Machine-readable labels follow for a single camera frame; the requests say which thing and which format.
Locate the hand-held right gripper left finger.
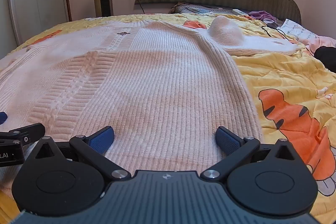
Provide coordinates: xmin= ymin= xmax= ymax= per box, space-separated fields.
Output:
xmin=28 ymin=126 xmax=132 ymax=181

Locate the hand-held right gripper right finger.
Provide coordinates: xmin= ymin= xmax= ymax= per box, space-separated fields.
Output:
xmin=200 ymin=126 xmax=301 ymax=182

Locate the white knit sweater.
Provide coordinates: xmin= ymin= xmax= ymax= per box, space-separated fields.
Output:
xmin=0 ymin=15 xmax=302 ymax=189

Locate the yellow printed blanket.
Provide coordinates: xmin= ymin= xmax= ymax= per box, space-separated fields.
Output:
xmin=0 ymin=13 xmax=336 ymax=217

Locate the dark cloth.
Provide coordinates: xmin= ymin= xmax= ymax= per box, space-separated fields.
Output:
xmin=313 ymin=46 xmax=336 ymax=73

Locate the purple cloth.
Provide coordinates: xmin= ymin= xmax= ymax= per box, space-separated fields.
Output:
xmin=248 ymin=10 xmax=279 ymax=24

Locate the grey printed pillow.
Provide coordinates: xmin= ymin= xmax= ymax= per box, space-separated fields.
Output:
xmin=171 ymin=2 xmax=250 ymax=16

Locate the pink cloth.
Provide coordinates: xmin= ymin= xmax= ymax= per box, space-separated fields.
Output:
xmin=299 ymin=34 xmax=336 ymax=54

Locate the thin black cable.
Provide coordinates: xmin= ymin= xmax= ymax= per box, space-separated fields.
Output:
xmin=261 ymin=21 xmax=292 ymax=41

